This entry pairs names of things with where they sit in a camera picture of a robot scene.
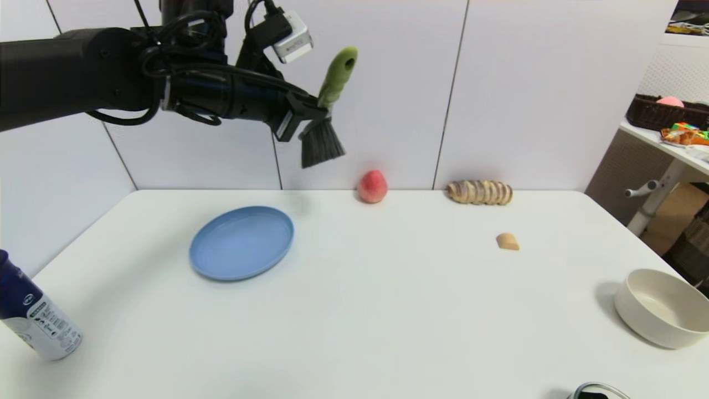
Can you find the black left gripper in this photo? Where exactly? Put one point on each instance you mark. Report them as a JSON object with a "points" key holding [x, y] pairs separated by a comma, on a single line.
{"points": [[232, 94]]}

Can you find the red peach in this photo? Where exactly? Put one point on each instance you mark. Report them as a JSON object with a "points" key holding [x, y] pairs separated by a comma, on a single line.
{"points": [[371, 187]]}

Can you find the blue round plate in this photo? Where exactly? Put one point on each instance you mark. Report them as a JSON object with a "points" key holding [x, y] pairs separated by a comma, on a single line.
{"points": [[241, 244]]}

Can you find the striped bread loaf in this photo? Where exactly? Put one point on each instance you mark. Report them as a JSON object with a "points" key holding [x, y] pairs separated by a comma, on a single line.
{"points": [[479, 192]]}

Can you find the small tan bread piece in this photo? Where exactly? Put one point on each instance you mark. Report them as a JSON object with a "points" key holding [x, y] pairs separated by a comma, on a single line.
{"points": [[507, 242]]}

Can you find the blue and white bottle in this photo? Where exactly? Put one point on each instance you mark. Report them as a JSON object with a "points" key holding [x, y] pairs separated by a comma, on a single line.
{"points": [[33, 318]]}

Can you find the white side table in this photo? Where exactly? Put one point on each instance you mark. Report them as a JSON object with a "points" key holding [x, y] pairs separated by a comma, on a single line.
{"points": [[659, 145]]}

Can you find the dark woven basket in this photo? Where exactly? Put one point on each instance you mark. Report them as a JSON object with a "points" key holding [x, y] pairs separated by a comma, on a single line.
{"points": [[664, 116]]}

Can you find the pink round item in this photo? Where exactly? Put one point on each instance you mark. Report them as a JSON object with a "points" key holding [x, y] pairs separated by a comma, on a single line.
{"points": [[670, 102]]}

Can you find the white perforated panel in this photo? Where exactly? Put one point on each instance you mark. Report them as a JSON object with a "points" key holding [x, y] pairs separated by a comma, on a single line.
{"points": [[673, 72]]}

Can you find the brown cardboard box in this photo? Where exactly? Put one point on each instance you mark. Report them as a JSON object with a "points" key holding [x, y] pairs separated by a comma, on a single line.
{"points": [[673, 216]]}

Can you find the colourful snack packs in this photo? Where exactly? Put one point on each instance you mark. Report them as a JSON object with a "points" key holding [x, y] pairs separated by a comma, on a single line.
{"points": [[687, 134]]}

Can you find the cream round bowl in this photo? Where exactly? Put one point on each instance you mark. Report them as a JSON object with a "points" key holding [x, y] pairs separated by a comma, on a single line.
{"points": [[659, 310]]}

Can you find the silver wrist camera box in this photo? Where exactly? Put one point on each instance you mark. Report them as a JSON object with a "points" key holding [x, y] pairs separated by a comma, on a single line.
{"points": [[292, 39]]}

